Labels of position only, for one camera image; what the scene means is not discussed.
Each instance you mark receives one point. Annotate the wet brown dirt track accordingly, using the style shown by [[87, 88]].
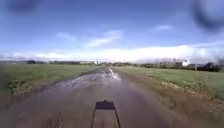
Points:
[[100, 90]]

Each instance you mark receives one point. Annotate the robot's own part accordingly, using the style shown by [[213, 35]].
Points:
[[105, 106]]

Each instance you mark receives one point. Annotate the dark hedge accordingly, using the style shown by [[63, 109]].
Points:
[[200, 67]]

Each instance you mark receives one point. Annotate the white building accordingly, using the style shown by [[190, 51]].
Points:
[[181, 62]]

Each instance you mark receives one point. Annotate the green grass field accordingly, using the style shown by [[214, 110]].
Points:
[[36, 71], [186, 78]]

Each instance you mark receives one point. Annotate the distant row of trees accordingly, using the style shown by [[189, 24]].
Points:
[[63, 62]]

